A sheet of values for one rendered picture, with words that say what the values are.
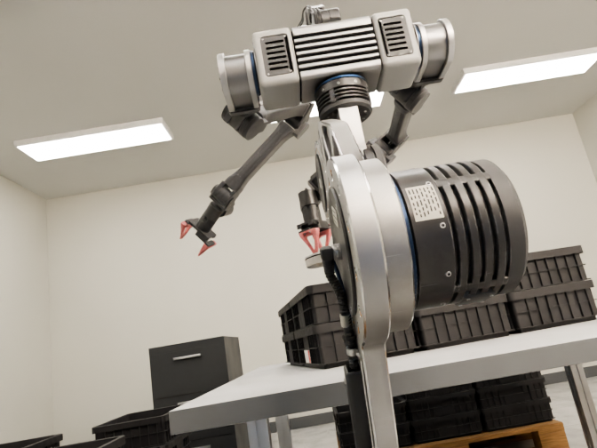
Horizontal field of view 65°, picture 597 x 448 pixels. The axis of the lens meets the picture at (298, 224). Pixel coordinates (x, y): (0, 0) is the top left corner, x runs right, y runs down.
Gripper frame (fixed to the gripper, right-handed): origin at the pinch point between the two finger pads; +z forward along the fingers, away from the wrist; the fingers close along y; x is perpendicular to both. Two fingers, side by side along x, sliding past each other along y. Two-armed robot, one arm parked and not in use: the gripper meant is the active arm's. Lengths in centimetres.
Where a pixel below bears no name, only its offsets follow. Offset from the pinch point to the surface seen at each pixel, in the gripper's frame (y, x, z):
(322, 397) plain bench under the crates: 47, 25, 35
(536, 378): -177, 6, 72
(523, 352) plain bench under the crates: 25, 55, 35
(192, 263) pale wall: -208, -301, -78
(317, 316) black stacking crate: 10.3, 1.2, 19.4
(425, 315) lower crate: -11.4, 23.0, 25.2
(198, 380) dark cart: -67, -147, 34
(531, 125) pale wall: -452, 18, -152
